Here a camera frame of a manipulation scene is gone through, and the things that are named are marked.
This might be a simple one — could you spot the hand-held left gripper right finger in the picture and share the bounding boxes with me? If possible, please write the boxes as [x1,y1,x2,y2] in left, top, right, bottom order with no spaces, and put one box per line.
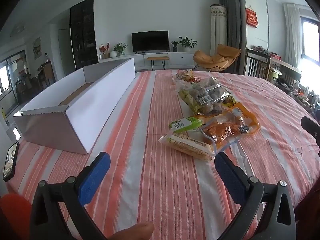
[214,152,297,240]

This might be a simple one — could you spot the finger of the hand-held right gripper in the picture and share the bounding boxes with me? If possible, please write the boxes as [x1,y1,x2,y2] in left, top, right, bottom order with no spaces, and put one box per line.
[301,116,320,155]

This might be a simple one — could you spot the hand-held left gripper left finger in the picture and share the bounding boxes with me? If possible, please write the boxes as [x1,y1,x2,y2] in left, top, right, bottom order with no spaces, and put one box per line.
[29,152,111,240]

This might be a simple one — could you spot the orange clear snack packet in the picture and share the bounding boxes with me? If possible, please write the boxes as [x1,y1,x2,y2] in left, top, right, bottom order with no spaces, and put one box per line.
[194,102,260,153]

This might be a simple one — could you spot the corn snack packet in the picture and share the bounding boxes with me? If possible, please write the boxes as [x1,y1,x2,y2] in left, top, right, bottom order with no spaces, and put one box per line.
[160,132,216,161]

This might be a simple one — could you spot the green silver snack packet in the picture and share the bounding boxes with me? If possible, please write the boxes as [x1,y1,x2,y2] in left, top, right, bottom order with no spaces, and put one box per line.
[169,117,202,134]

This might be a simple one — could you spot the white cardboard box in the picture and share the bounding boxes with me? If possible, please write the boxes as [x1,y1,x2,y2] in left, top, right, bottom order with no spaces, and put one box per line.
[12,58,136,155]

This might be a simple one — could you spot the green yellow snack packet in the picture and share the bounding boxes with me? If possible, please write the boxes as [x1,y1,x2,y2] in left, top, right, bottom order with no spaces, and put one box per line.
[179,90,200,114]

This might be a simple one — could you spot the brown walnut snack bag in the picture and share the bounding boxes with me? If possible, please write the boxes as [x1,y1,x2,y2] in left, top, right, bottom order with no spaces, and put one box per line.
[178,76,237,117]

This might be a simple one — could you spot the yellow clear snack packet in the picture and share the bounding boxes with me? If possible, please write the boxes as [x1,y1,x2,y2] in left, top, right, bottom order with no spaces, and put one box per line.
[175,70,194,80]

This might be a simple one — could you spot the person's left hand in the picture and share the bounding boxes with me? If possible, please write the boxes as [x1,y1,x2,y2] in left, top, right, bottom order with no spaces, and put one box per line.
[106,221,155,240]

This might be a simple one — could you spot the light green basket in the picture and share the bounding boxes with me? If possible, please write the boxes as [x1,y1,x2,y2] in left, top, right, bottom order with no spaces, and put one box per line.
[271,69,283,82]

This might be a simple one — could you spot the orange striped tablecloth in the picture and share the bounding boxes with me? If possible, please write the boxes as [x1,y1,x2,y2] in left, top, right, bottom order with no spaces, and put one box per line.
[5,69,320,240]

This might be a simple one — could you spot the dark wooden chair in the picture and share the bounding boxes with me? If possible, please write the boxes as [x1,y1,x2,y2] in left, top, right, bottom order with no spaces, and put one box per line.
[244,48,272,80]

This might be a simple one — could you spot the black smartphone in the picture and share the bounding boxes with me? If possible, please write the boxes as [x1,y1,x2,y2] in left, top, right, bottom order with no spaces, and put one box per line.
[3,142,20,182]

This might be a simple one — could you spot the orange clothing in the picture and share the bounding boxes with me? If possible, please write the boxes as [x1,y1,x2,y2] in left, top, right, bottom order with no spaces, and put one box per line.
[0,194,33,240]

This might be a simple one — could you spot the white curtain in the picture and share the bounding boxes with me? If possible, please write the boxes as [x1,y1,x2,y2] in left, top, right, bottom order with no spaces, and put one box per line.
[283,3,304,67]

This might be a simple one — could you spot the orange lounge chair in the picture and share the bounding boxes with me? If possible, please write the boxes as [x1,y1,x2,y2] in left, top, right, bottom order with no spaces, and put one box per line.
[193,44,242,73]

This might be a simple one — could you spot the red flowers in vase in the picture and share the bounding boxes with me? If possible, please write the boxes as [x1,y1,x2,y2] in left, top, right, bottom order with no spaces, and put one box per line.
[99,42,110,59]

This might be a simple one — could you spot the balcony window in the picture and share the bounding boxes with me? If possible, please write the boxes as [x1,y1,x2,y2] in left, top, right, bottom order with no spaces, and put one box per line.
[0,51,27,115]

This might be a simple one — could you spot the white television cabinet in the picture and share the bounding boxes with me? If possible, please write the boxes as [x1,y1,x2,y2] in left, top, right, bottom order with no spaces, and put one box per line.
[98,52,198,71]

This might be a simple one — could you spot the white door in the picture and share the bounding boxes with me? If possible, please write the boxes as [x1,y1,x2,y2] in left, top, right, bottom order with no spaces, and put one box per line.
[58,29,75,74]

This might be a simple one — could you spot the leafy green potted plant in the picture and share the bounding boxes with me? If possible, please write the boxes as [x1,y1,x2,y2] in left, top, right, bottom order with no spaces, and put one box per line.
[114,42,128,56]

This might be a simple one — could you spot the grey curtain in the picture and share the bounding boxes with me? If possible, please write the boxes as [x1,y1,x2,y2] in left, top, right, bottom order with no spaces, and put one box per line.
[219,0,247,49]

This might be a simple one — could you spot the covered standing air conditioner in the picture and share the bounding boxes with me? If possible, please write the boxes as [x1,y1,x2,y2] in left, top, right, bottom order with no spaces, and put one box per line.
[210,4,228,55]

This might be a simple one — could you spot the wooden stool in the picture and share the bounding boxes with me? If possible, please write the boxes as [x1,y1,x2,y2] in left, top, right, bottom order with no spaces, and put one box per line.
[146,56,170,71]

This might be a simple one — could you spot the black glass cabinet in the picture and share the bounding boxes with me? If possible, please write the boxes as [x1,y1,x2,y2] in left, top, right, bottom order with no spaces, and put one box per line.
[69,0,98,70]

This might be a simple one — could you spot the large plant in white pot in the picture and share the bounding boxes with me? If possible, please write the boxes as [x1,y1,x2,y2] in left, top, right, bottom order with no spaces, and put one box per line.
[178,36,198,53]

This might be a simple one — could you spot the black television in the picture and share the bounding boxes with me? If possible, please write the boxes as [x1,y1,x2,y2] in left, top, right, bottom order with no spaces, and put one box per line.
[131,30,169,53]

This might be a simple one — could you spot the red wall hanging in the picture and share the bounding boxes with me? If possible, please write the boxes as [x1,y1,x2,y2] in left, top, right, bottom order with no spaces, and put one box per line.
[245,7,259,28]

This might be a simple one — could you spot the framed wall picture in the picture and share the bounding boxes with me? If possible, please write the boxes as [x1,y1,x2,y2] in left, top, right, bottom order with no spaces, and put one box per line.
[32,37,42,60]

